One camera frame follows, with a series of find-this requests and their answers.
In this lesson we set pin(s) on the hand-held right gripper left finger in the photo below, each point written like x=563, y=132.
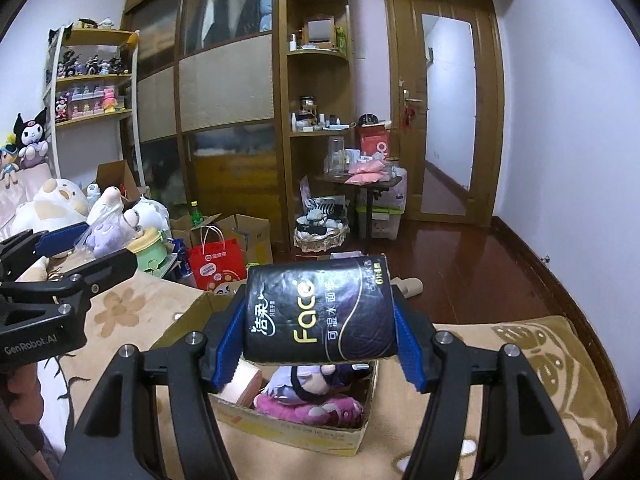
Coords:
x=227, y=350

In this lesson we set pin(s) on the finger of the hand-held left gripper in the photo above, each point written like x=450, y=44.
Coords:
x=62, y=241
x=105, y=270

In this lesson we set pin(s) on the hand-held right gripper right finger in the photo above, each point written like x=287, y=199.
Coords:
x=410, y=352

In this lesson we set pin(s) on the purple plush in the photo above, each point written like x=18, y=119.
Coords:
x=107, y=235

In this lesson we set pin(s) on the purple haired plush doll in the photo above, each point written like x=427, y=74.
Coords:
x=302, y=380

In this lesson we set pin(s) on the black tissue pack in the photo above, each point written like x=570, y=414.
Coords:
x=320, y=310

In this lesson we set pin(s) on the pink soft packets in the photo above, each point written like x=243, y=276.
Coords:
x=367, y=170

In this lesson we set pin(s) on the person's left hand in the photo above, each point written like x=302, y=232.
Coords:
x=22, y=405

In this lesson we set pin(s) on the large white duck plush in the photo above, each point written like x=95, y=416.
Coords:
x=50, y=205

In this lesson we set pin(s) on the green yellow toy pot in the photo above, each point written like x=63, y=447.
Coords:
x=150, y=252

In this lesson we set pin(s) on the white cloth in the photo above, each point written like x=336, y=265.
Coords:
x=57, y=405

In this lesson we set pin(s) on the beige slipper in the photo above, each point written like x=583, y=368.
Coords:
x=407, y=287

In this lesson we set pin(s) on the blue white package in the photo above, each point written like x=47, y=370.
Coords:
x=179, y=260

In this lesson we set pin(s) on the tall cardboard box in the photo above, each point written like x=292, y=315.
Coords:
x=115, y=177

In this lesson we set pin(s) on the red paper bag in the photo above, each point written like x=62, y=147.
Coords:
x=217, y=265

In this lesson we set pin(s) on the pink white plush toy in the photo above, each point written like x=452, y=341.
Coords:
x=300, y=410

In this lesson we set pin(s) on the blue hat doll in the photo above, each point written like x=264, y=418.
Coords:
x=7, y=157

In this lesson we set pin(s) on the black hooded plush doll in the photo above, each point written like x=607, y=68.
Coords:
x=31, y=140

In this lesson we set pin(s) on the green bottle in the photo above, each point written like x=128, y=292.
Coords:
x=196, y=215

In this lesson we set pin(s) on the large open cardboard box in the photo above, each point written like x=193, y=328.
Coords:
x=252, y=235

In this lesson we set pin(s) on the brown floral blanket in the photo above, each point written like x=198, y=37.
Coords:
x=525, y=385

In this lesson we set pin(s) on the clear plastic storage bin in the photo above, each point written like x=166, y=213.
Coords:
x=385, y=222

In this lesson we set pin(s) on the lace trimmed wicker basket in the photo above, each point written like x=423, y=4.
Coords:
x=320, y=240

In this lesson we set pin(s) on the small side table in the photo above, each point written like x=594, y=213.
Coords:
x=367, y=195

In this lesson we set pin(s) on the black white striped item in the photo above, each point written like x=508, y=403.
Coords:
x=322, y=208

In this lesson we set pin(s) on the wooden door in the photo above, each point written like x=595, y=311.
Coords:
x=405, y=160

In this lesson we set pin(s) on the clear plastic jar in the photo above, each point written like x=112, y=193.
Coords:
x=336, y=155

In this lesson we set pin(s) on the red box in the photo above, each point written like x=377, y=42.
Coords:
x=374, y=142

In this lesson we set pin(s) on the wooden sliding door wardrobe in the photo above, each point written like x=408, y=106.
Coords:
x=225, y=85

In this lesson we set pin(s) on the black round tin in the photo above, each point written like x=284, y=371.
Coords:
x=368, y=120

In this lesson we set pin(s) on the red door ornament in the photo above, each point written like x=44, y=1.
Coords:
x=410, y=116

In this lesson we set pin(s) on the wooden corner shelf unit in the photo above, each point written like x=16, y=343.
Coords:
x=282, y=110

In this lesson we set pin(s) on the row of small toiletries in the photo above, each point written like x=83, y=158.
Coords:
x=320, y=120

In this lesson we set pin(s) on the wall shelf with figurines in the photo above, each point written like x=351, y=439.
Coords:
x=90, y=110

